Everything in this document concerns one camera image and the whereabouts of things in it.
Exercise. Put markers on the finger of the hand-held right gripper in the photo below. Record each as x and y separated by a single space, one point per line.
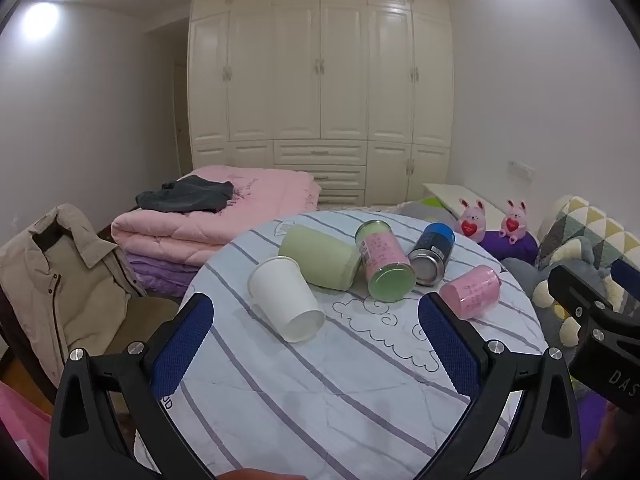
572 290
627 282

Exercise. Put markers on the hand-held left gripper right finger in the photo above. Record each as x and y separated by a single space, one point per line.
447 347

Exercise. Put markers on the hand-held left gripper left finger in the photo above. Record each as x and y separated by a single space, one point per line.
182 347

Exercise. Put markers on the white paper cup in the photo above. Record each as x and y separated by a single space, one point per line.
280 290

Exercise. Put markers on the person's right forearm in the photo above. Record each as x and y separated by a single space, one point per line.
615 450

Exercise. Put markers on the small pink cup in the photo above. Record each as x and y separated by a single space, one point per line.
472 290

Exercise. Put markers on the blue and silver cup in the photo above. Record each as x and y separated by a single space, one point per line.
435 240

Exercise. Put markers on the pink cup with green lid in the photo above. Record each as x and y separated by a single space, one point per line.
382 255

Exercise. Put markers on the light green cup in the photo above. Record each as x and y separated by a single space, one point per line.
320 257

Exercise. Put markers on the beige jacket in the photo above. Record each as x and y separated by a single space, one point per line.
150 315
55 280

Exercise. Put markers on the grey plush toy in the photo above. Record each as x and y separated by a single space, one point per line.
525 270

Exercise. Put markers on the triangle patterned pillow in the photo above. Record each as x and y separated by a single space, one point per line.
585 225

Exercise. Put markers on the purple folded quilt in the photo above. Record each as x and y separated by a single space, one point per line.
155 272

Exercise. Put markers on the purple cushion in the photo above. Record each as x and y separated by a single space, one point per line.
500 247

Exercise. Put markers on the pink bunny plush toy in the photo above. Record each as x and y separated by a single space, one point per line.
514 222
471 222

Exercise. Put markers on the pink folded quilt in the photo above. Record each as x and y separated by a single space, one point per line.
200 230

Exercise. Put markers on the striped white tablecloth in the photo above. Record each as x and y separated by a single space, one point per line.
325 385

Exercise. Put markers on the grey and green cushion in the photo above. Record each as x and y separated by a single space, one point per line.
425 208

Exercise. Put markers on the dark grey garment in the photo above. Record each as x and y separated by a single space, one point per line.
185 195

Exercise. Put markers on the white board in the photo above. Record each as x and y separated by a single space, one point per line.
450 195

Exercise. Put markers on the pink cloth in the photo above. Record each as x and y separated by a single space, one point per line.
22 430

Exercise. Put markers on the cream wardrobe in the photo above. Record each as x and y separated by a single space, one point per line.
320 75

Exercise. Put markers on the white wall socket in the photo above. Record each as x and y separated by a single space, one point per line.
521 169

